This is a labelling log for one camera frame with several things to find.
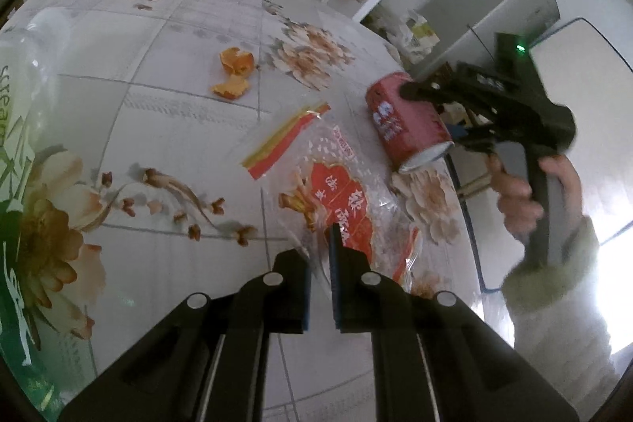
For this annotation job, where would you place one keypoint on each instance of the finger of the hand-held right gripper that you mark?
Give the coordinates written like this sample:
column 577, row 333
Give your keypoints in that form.
column 445, row 91
column 472, row 139

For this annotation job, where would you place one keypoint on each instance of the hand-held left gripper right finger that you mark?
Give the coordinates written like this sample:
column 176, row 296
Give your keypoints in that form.
column 336, row 283

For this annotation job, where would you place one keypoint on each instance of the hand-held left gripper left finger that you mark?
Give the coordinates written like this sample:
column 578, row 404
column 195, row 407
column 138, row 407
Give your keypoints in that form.
column 306, row 298

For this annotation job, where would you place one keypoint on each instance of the red drink can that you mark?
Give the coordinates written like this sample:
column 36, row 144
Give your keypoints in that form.
column 405, row 125

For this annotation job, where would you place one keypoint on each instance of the clear zip bag red print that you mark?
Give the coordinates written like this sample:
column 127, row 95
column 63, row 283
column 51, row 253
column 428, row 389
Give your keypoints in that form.
column 336, row 184

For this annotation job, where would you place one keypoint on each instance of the person's right hand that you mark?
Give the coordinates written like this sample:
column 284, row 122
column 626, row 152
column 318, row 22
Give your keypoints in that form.
column 514, row 204

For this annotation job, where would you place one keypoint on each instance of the yellowish plastic bag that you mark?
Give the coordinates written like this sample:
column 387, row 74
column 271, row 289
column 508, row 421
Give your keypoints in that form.
column 420, row 36

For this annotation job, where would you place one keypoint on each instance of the orange peel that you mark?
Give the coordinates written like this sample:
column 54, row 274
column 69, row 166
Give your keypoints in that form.
column 237, row 60
column 230, row 88

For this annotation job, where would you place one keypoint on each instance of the clear bottle with green drink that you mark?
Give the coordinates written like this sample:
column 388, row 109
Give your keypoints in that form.
column 12, row 145

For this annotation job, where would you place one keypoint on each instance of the dark chair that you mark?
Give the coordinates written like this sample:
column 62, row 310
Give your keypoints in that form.
column 12, row 4

